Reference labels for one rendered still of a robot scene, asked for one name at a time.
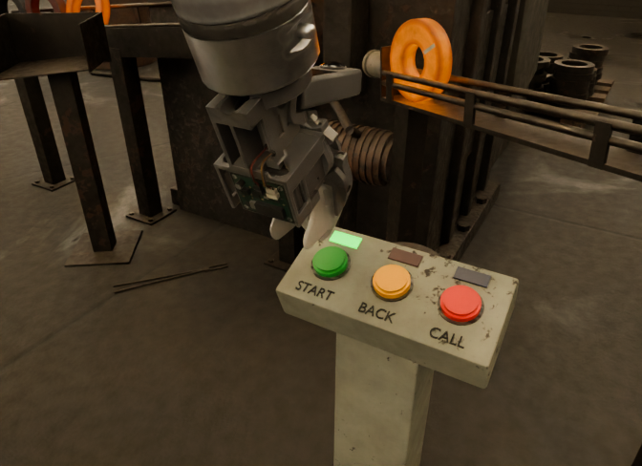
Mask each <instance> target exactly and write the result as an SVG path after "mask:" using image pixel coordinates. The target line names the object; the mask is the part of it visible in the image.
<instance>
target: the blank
mask: <svg viewBox="0 0 642 466"><path fill-rule="evenodd" d="M418 47H420V48H421V50H422V53H423V57H424V68H423V71H422V74H419V72H418V71H417V67H416V61H415V57H416V52H417V48H418ZM452 63H453V57H452V49H451V44H450V41H449V38H448V36H447V33H446V32H445V30H444V28H443V27H442V26H441V25H440V24H439V23H438V22H437V21H435V20H433V19H430V18H417V19H410V20H408V21H406V22H405V23H403V24H402V25H401V26H400V27H399V28H398V30H397V31H396V34H395V36H394V39H393V42H392V46H391V52H390V66H391V72H396V73H400V74H408V75H412V76H417V77H422V78H426V79H431V80H436V81H439V82H444V83H448V81H449V79H450V75H451V72H452ZM394 82H396V83H400V84H404V85H408V86H412V87H416V88H420V89H423V90H427V91H431V92H436V93H440V94H441V93H442V92H443V91H444V90H442V89H438V88H433V87H429V86H425V85H420V84H416V83H413V82H409V81H404V80H400V79H396V78H394ZM399 92H400V93H401V94H402V95H403V96H404V97H405V98H407V99H408V100H411V101H414V102H420V101H426V100H431V99H433V98H430V97H426V96H422V95H416V94H412V93H408V92H404V91H401V90H399Z"/></svg>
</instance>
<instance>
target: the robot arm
mask: <svg viewBox="0 0 642 466"><path fill-rule="evenodd" d="M171 3H172V5H173V8H174V10H175V13H176V14H177V17H178V19H179V22H180V24H181V27H182V31H183V33H184V36H185V39H186V41H187V44H188V46H189V49H190V51H191V53H192V56H193V58H194V61H195V63H196V66H197V69H198V71H199V74H200V76H201V79H202V82H203V83H204V84H205V85H206V86H207V87H208V88H209V89H211V90H213V91H215V92H218V94H217V95H216V96H215V97H214V98H213V99H212V100H211V101H210V102H209V103H208V104H207V105H206V106H205V108H206V110H207V112H208V114H209V117H210V119H211V122H212V124H213V127H214V129H215V132H216V134H217V137H218V139H219V142H220V143H221V146H222V148H223V151H224V152H223V153H222V155H221V156H220V157H219V158H218V159H217V160H216V161H215V162H214V163H213V164H214V166H215V169H216V171H217V173H218V176H219V178H220V180H221V183H222V185H223V188H224V190H225V193H226V195H227V197H228V200H229V202H230V204H231V207H232V208H235V207H236V206H237V205H238V204H239V202H241V204H242V206H243V208H244V209H245V210H248V211H252V212H255V213H258V214H262V215H265V216H268V217H272V218H273V219H272V222H271V225H270V228H269V231H270V235H271V237H272V238H273V239H275V240H279V239H281V238H282V237H283V236H284V235H285V234H287V233H288V232H289V231H290V230H291V229H292V228H293V227H294V226H295V225H296V227H299V228H300V226H301V225H302V226H303V228H304V229H305V230H306V232H305V235H304V239H303V245H304V248H305V249H310V248H311V247H312V246H313V245H314V244H315V243H316V242H317V241H321V242H323V241H324V240H325V239H327V238H328V237H329V236H330V234H331V233H332V231H333V229H334V228H335V226H336V223H337V221H338V219H339V217H340V215H341V212H342V210H343V207H344V206H345V204H346V201H347V199H348V197H349V194H350V192H351V189H352V186H353V175H352V171H351V168H350V165H349V163H348V153H347V152H343V151H341V146H340V143H339V141H338V138H337V137H338V133H337V132H335V131H334V130H333V128H332V127H331V126H330V125H329V123H328V120H327V119H323V118H318V117H317V111H316V110H313V109H308V108H311V107H315V106H319V105H322V104H326V103H330V102H333V101H337V100H340V99H343V98H347V97H351V96H355V95H359V94H360V91H361V77H362V72H361V70H359V69H353V68H347V67H346V66H344V65H343V64H341V63H339V62H335V61H329V62H326V63H324V64H322V65H319V66H315V67H312V66H313V65H314V64H315V62H316V60H317V58H318V55H319V54H320V49H319V44H318V38H317V32H316V28H315V22H314V17H313V11H312V6H311V0H171ZM226 171H228V173H229V175H230V177H231V179H232V182H233V184H234V187H235V189H236V190H235V191H234V193H233V194H232V193H231V191H230V188H229V186H228V184H227V181H226V179H225V173H226Z"/></svg>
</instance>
